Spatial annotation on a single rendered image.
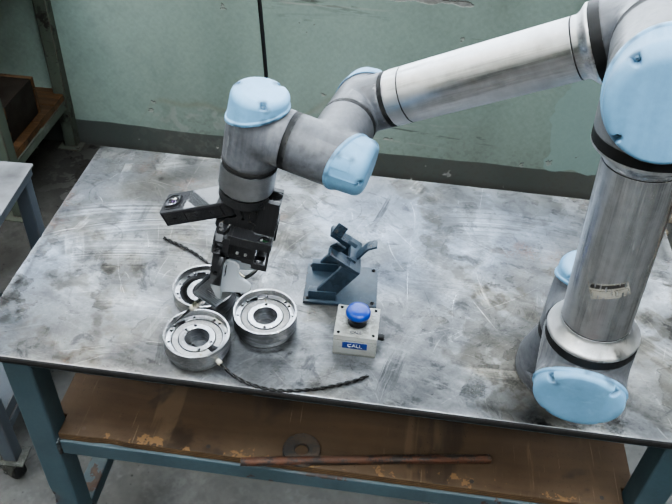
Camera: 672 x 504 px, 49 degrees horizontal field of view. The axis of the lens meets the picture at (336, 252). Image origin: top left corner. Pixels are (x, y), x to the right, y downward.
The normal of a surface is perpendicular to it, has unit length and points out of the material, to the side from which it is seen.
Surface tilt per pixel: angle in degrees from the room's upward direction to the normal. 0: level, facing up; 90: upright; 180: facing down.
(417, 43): 90
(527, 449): 0
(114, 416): 0
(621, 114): 83
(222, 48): 90
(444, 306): 0
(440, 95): 86
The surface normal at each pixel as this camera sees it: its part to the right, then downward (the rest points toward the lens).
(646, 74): -0.30, 0.52
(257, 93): 0.20, -0.71
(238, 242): -0.14, 0.66
